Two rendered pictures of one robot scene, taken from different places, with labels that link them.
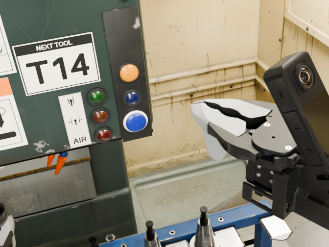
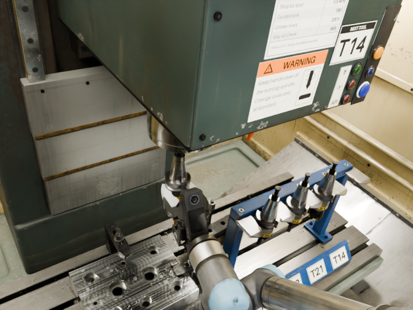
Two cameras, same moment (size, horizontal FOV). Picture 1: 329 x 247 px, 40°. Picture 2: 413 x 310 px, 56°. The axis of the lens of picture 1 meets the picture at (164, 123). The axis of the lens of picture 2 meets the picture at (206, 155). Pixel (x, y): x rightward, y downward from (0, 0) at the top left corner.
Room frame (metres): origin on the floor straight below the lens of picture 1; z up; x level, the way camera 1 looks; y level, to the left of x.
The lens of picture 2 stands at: (0.00, 0.64, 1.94)
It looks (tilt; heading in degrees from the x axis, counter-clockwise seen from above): 37 degrees down; 334
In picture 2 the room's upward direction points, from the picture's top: 8 degrees clockwise
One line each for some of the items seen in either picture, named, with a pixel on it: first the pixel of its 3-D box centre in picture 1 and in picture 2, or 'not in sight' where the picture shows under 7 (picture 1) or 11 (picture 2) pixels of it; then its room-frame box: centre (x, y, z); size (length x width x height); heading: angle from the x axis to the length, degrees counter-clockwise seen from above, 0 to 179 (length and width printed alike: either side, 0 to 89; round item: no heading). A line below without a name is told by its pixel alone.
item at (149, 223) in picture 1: (150, 229); (306, 179); (0.60, 0.05, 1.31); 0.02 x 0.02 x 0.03
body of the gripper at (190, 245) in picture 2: not in sight; (194, 231); (0.55, 0.37, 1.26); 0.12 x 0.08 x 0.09; 1
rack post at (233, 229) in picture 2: not in sight; (229, 253); (0.62, 0.22, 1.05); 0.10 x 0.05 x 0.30; 13
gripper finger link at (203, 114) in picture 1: (214, 137); not in sight; (0.41, -0.06, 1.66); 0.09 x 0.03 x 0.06; 43
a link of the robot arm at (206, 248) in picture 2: not in sight; (209, 256); (0.47, 0.37, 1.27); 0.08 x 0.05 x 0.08; 91
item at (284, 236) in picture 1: (276, 228); (358, 176); (0.67, -0.22, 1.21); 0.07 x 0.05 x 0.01; 13
